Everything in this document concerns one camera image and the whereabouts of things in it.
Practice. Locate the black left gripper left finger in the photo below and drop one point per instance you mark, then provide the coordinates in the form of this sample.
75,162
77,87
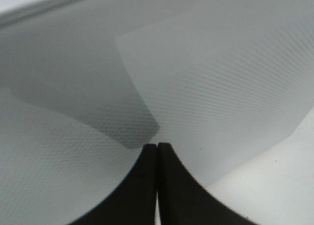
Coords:
133,202

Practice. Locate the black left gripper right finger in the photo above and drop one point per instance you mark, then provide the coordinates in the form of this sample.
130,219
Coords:
182,200

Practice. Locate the white microwave door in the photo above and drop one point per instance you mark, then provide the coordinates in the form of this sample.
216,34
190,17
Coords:
84,84

